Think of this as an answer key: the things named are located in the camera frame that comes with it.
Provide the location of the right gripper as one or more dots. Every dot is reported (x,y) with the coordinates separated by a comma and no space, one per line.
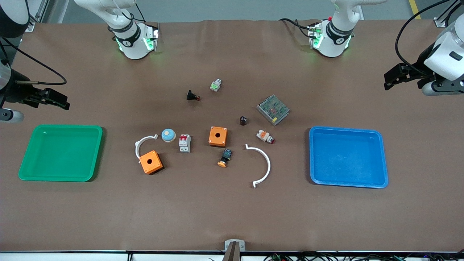
(17,92)

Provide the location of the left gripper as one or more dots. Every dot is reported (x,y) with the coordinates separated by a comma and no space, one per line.
(422,62)

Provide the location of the white red circuit breaker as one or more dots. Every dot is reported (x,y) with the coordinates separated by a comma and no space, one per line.
(185,143)

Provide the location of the small black capacitor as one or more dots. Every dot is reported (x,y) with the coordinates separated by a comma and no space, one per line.
(243,120)

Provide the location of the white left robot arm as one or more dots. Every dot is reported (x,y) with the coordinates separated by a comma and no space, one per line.
(333,41)

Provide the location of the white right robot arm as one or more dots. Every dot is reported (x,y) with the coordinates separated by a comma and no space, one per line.
(131,43)

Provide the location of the green plastic tray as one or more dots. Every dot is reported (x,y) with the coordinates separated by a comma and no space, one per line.
(59,154)

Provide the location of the blue plastic tray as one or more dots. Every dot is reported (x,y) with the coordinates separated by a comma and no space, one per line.
(348,157)

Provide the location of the small white arc clamp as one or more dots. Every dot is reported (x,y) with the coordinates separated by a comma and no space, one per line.
(137,146)

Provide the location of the orange box with hole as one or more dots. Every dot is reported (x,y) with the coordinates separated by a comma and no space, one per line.
(151,162)
(218,136)

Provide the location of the blue round dome button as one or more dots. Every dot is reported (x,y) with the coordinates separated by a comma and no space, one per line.
(168,135)

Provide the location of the metal mesh power supply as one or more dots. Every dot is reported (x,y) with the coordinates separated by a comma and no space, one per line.
(273,110)

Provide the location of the large white arc clamp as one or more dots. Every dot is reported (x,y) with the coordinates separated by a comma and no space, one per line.
(267,161)

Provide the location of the white green contact block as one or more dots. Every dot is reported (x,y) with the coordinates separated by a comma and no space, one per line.
(215,85)

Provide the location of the black orange push button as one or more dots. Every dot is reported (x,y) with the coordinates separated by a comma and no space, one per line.
(225,157)

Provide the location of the left gripper grey camera mount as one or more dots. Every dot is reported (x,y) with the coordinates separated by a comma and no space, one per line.
(442,88)

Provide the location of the gripper grey camera mount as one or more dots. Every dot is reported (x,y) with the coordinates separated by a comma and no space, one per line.
(11,116)
(442,88)

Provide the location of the right gripper grey camera mount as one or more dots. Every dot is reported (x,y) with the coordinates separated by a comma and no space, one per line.
(11,116)

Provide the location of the aluminium frame profile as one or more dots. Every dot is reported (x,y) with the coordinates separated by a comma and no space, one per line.
(447,16)
(41,14)

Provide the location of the white orange red switch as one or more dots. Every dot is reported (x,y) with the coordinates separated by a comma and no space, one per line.
(264,136)

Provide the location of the white table edge rail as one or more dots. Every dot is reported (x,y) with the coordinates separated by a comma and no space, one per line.
(72,256)

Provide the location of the grey camera bracket with pole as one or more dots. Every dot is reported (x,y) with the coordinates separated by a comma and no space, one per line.
(234,248)

